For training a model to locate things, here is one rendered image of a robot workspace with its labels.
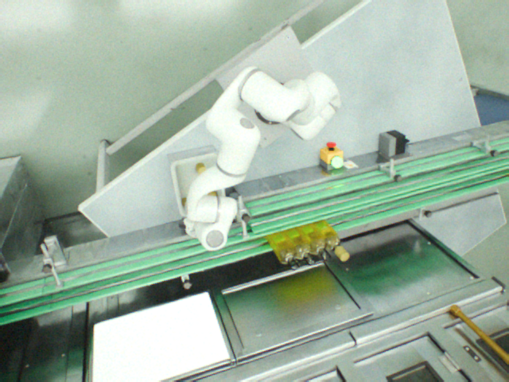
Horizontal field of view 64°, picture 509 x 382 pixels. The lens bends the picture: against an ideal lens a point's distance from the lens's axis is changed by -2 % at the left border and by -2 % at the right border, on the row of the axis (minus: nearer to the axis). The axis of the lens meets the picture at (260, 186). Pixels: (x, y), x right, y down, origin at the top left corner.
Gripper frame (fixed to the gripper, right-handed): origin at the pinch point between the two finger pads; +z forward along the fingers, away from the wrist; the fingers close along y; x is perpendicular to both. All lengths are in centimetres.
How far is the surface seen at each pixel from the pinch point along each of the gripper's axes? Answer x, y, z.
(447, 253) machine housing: -35, 91, -14
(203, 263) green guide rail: -19.0, 0.2, 6.0
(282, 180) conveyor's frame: 3.3, 37.2, 11.1
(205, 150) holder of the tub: 20.8, 9.5, 9.9
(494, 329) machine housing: -47, 78, -47
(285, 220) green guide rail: -9.6, 32.0, 0.8
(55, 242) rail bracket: 0.5, -46.3, 10.7
